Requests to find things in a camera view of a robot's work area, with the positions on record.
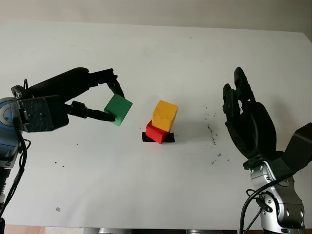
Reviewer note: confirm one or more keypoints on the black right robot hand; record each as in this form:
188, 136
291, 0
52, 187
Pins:
256, 131

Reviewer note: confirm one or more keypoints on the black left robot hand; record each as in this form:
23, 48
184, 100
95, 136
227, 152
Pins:
63, 83

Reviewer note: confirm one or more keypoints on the green wooden block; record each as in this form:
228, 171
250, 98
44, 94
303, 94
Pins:
118, 108

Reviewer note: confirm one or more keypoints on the yellow wooden block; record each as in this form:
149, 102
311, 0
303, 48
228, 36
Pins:
164, 114

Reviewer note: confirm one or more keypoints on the red wooden block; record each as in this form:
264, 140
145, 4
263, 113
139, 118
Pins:
156, 134

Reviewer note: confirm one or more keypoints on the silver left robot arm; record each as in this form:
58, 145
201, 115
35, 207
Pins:
8, 136

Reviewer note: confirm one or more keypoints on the black tape strip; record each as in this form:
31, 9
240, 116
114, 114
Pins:
170, 139

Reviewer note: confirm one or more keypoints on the dark robot torso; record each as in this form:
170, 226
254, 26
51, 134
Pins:
146, 231

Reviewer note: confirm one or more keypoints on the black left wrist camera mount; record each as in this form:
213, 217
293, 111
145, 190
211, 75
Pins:
39, 114

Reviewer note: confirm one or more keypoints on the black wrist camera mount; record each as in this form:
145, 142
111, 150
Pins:
299, 146
39, 114

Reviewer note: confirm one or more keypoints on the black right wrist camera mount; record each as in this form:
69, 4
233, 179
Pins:
299, 146

